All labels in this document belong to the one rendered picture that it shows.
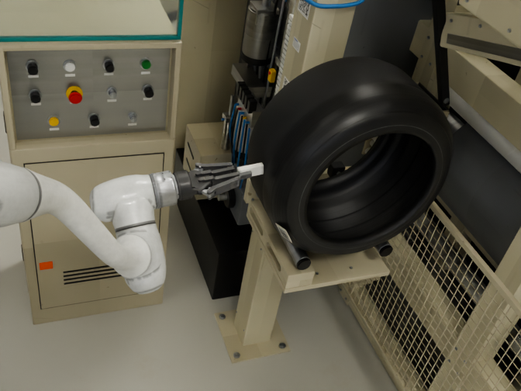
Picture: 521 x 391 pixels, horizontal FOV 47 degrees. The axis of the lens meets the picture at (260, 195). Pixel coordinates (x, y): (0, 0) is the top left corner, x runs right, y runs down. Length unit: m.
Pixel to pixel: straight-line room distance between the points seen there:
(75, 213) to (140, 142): 0.95
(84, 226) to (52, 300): 1.38
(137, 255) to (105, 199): 0.16
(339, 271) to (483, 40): 0.79
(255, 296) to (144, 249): 1.05
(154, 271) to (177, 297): 1.34
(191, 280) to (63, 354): 0.67
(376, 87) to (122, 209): 0.69
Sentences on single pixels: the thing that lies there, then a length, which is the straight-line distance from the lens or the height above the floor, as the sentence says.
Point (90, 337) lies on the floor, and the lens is 2.69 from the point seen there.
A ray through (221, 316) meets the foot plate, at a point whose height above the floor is 0.02.
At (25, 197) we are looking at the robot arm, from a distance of 1.06.
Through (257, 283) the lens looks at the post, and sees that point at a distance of 2.37.
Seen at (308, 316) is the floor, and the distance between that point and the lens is 2.85.
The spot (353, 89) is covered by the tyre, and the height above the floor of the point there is 1.43.
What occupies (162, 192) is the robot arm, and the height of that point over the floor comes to 1.17.
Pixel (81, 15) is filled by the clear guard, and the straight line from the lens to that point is 1.94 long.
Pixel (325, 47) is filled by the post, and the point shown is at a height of 1.40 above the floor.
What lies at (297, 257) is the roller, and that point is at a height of 0.91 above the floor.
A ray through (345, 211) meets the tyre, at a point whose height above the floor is 0.92.
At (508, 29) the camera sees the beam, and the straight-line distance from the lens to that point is 1.50.
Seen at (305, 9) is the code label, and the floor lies 1.49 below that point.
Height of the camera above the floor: 2.13
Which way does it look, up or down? 39 degrees down
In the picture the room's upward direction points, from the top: 11 degrees clockwise
